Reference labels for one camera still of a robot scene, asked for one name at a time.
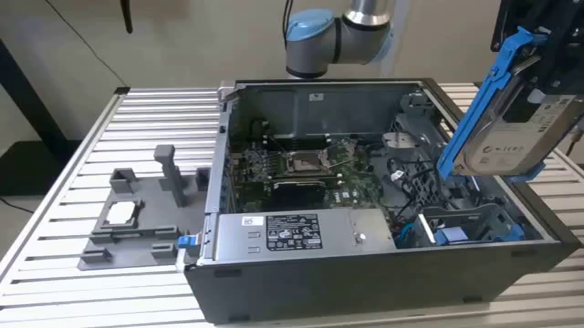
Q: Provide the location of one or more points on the hard disk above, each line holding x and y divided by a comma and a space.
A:
501, 150

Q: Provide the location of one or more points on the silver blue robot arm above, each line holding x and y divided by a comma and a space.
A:
319, 44

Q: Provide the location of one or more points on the metal disk bay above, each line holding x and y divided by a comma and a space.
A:
474, 212

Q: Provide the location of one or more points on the empty blue disk carrier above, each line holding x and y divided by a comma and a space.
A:
449, 236

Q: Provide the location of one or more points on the black RAM slot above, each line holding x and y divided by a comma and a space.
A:
304, 175
310, 179

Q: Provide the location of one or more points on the grey metal drive cage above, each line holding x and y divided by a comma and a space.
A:
417, 136

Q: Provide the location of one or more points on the green Dell motherboard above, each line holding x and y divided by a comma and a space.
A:
355, 186

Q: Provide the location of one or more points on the CPU socket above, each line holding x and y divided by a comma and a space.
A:
303, 164

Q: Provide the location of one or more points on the black plastic component block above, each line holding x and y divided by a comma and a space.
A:
298, 194

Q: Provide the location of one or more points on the silver power supply unit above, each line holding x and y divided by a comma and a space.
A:
328, 235

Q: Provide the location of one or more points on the dark grey open PC case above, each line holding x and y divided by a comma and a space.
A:
364, 290

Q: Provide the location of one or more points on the blue case latch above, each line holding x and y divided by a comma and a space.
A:
184, 242

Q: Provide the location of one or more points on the grey parts rack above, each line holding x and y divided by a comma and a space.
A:
149, 208

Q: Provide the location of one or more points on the silver CPU plate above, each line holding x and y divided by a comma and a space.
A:
120, 213

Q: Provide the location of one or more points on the black monitor stand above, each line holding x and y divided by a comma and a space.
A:
26, 143

